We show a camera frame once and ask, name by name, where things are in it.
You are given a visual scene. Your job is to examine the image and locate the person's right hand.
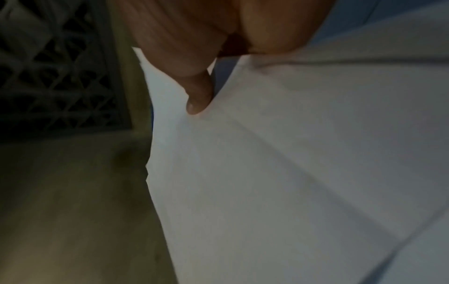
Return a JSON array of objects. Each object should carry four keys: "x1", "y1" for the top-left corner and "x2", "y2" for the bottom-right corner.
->
[{"x1": 117, "y1": 0, "x2": 335, "y2": 116}]

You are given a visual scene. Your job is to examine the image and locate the white cloth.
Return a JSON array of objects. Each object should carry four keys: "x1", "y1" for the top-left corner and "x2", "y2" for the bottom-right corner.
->
[{"x1": 131, "y1": 0, "x2": 449, "y2": 284}]

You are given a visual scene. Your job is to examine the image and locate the dark lattice crate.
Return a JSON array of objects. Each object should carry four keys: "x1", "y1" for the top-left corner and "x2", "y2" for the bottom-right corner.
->
[{"x1": 0, "y1": 0, "x2": 136, "y2": 140}]

